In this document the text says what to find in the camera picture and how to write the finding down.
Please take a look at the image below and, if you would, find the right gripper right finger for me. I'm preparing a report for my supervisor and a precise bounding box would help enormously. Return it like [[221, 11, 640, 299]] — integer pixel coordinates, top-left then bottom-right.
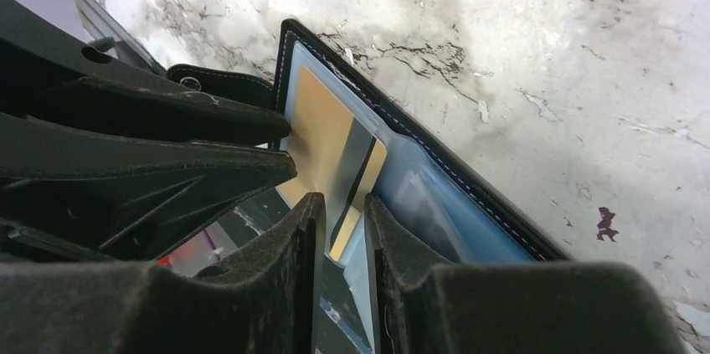
[[364, 195, 684, 353]]

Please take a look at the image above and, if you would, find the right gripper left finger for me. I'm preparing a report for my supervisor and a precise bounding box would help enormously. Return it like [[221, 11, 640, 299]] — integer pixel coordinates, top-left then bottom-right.
[[1, 192, 326, 353]]

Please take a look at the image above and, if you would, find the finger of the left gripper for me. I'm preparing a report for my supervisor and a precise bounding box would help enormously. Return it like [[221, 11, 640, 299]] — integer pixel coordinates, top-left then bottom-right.
[[1, 0, 291, 146], [1, 115, 296, 262]]

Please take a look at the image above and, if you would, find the black leather card holder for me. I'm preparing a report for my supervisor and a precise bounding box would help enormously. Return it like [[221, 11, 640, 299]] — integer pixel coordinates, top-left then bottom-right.
[[165, 18, 573, 352]]

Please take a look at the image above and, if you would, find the white patterned card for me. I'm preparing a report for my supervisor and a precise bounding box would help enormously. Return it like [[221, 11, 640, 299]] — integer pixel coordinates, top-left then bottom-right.
[[381, 169, 476, 263]]

